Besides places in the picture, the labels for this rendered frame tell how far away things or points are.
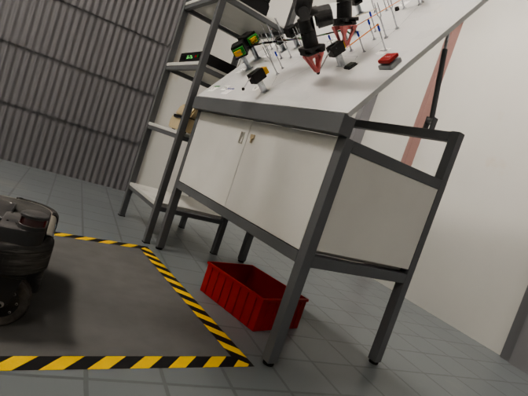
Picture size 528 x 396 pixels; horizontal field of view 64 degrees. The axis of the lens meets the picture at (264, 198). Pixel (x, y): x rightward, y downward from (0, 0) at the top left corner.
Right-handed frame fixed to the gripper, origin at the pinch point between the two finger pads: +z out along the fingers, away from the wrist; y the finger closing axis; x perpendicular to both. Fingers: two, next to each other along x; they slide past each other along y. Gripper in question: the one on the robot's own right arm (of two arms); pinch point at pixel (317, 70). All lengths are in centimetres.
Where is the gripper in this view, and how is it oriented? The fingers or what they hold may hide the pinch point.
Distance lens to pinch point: 169.6
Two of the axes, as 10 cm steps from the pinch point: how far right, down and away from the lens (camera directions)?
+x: -8.7, 4.3, -2.3
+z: 2.9, 8.3, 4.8
